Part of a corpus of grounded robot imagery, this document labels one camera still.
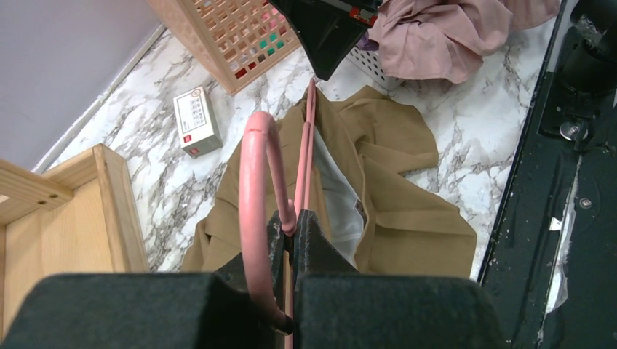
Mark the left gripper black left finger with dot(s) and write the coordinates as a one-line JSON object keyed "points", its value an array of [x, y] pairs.
{"points": [[141, 310]]}

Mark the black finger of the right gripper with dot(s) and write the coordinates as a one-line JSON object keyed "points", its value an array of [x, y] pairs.
{"points": [[328, 29]]}

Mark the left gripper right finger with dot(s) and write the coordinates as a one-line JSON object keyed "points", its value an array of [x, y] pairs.
{"points": [[338, 307]]}

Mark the pink wire hanger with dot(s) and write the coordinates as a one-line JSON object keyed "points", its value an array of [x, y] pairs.
{"points": [[261, 158]]}

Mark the brown skirt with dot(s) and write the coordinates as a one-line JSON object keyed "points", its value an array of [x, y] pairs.
{"points": [[384, 224]]}

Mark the pink skirt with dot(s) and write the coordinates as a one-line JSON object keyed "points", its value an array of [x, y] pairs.
{"points": [[423, 40]]}

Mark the purple garment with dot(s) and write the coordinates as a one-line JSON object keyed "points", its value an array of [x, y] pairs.
{"points": [[367, 44]]}

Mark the white perforated basket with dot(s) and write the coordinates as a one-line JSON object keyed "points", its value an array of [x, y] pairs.
{"points": [[368, 62]]}

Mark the peach plastic file organizer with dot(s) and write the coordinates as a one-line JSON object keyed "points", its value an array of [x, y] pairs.
{"points": [[236, 41]]}

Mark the wooden clothes rack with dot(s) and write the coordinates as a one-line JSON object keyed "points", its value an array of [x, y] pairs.
{"points": [[78, 217]]}

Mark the small white red box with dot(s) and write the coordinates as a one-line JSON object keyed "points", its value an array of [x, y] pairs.
{"points": [[197, 125]]}

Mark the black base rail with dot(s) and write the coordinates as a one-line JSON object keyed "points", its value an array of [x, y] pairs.
{"points": [[550, 264]]}

